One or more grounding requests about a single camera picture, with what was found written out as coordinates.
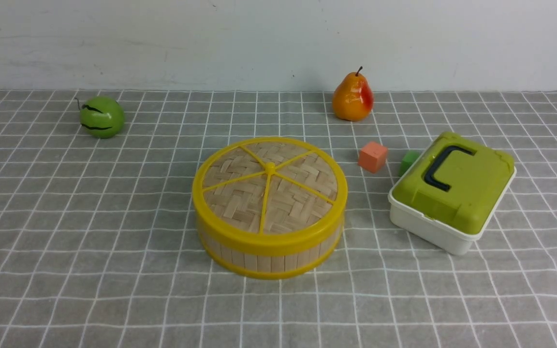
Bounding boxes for yellow woven steamer lid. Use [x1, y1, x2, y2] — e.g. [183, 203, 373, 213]
[192, 137, 349, 255]

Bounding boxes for yellow bamboo steamer basket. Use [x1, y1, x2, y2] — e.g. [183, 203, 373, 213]
[197, 216, 345, 280]

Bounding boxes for orange foam cube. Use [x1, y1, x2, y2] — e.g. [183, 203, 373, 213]
[358, 141, 389, 174]

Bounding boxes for orange toy pear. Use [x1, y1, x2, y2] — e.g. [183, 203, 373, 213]
[332, 66, 374, 122]

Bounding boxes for green foam cube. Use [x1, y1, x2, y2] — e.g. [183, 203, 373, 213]
[398, 150, 421, 177]

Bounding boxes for green lidded white box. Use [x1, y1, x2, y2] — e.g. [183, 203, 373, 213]
[388, 131, 516, 256]

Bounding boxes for green toy watermelon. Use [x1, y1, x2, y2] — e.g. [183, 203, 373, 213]
[75, 95, 125, 139]

